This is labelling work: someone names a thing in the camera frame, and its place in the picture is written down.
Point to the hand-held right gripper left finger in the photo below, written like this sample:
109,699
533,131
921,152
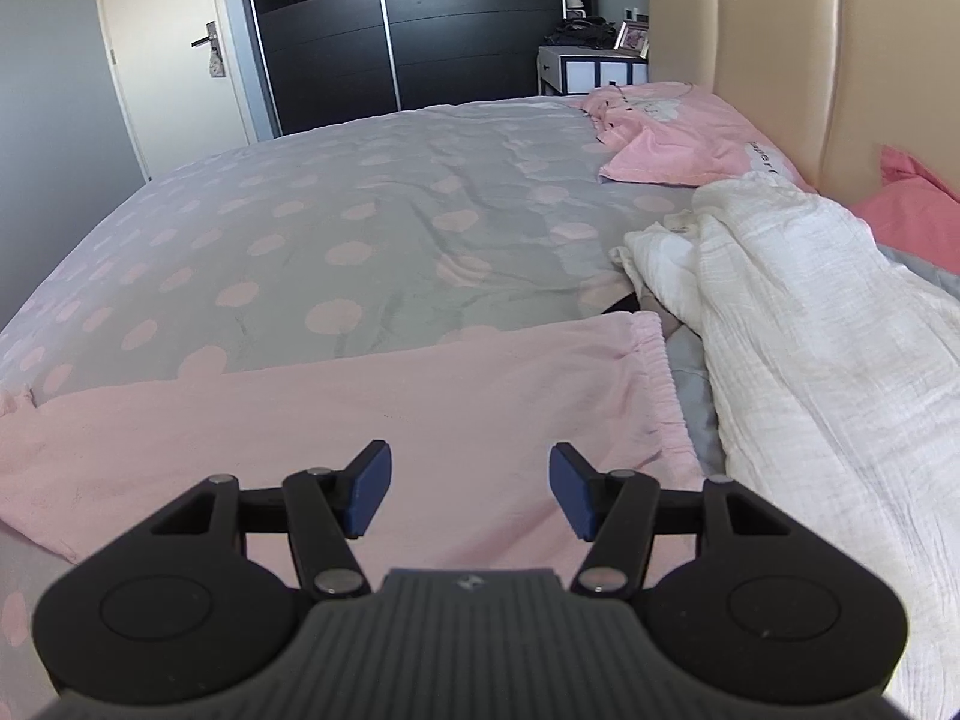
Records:
367,495

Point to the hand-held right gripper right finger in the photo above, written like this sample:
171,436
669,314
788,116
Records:
574,495

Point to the pink pants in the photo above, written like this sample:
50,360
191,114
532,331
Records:
375,405

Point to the black garment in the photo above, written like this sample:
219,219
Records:
622,304

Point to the polka dot bed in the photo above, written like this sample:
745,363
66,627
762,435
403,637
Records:
337,240

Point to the white textured blanket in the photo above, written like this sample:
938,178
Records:
810,360

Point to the light pink pillow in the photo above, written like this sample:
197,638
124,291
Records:
675,142

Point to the white nightstand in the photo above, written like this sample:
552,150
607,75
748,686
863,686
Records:
555,71

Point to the coral pink pillow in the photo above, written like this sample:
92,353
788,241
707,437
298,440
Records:
911,210

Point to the black sliding wardrobe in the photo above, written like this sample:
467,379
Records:
450,52

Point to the small hanging pouch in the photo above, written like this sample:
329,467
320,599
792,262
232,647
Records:
216,64

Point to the black bag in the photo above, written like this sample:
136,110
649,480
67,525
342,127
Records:
581,31

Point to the beige padded headboard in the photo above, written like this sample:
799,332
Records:
772,52

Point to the photo frame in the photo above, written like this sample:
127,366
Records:
634,37

